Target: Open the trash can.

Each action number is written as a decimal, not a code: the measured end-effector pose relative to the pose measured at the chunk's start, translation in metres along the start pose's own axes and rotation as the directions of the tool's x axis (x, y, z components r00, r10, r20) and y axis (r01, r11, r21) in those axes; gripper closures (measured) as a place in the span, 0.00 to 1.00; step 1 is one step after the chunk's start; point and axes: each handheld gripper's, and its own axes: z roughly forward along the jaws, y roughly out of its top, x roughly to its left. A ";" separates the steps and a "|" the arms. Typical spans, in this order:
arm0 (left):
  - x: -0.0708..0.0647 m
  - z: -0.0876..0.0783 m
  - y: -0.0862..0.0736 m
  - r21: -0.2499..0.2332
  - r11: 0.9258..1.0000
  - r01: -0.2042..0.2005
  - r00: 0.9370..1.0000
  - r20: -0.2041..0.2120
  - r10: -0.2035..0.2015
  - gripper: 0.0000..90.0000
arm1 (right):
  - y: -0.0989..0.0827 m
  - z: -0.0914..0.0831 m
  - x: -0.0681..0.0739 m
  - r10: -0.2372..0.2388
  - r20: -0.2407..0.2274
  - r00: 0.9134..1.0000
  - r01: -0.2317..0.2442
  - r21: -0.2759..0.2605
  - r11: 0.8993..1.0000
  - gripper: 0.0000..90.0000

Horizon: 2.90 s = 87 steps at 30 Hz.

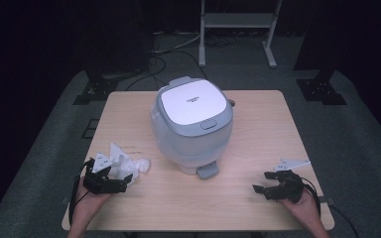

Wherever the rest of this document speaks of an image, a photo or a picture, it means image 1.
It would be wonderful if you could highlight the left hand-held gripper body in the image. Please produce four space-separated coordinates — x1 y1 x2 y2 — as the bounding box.
82 152 129 195

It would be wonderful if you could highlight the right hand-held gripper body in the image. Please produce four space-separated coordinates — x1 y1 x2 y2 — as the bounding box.
264 158 312 203

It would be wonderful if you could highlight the white plastic bag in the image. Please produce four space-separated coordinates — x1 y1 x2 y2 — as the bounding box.
108 142 152 186

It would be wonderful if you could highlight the white pedal trash can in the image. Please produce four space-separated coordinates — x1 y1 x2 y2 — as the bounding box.
150 75 236 180

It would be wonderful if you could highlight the person's left hand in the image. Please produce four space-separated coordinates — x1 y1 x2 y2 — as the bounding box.
71 178 112 226

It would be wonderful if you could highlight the person's right hand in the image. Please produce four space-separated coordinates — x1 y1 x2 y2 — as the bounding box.
279 189 322 230

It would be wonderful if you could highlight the dark floor socket plate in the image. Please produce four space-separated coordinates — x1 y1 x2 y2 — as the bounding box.
81 118 100 140

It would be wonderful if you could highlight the black stand base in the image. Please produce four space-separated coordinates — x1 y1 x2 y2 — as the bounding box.
71 68 147 106
295 68 348 106

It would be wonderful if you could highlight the white metal stand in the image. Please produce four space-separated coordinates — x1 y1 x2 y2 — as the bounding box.
197 0 284 69

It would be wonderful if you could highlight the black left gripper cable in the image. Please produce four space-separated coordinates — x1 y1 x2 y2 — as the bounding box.
67 158 95 219

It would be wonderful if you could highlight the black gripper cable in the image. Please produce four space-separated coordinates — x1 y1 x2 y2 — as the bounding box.
67 158 95 219
300 178 360 238

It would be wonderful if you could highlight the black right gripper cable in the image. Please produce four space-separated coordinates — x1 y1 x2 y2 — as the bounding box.
300 178 360 238

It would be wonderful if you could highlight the black floor cable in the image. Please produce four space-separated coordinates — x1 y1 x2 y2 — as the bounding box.
124 49 209 92

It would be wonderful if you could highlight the white floor cable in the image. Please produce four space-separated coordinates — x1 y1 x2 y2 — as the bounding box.
151 31 202 56

